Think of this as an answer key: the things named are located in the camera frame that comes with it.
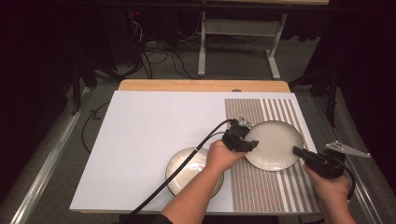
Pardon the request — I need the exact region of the white metal desk frame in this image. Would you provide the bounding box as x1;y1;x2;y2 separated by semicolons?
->
197;10;289;80

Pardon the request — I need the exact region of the metal floor rail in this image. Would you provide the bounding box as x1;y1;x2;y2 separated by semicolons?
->
10;90;92;224
314;96;379;224

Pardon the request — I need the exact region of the cream plate with dark rim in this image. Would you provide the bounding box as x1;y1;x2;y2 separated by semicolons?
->
244;119;304;173
164;147;225;199

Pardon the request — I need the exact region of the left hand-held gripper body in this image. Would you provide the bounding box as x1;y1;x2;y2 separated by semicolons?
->
221;115;254;153

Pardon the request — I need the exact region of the bundle of black floor cables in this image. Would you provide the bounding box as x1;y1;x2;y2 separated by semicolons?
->
125;18;200;80

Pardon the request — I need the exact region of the person's left hand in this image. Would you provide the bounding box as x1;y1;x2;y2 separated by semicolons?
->
205;139;248;175

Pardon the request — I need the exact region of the white board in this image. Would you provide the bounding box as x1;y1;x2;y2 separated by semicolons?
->
68;90;326;217

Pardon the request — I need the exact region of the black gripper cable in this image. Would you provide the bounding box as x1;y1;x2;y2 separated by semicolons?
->
120;119;236;224
339;161;357;201

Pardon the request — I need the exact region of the thin black floor cable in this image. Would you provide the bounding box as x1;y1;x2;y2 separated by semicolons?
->
80;101;110;154

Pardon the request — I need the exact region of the striped brown and white placemat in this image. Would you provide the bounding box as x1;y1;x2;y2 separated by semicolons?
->
224;98;321;214

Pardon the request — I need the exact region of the wooden table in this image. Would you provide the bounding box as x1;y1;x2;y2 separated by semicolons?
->
118;78;291;93

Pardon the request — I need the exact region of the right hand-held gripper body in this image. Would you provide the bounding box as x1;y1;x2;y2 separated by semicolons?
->
303;140;372;180

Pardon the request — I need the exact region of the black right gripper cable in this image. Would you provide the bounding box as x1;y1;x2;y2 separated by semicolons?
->
339;161;357;201

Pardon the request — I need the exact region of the dark metal stand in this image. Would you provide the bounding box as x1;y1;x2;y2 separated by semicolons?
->
71;59;97;116
289;66;340;127

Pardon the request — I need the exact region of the person's right hand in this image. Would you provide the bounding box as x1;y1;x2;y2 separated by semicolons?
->
302;162;353;206

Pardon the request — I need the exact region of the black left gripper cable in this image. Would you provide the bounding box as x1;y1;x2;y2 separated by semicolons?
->
120;119;236;224

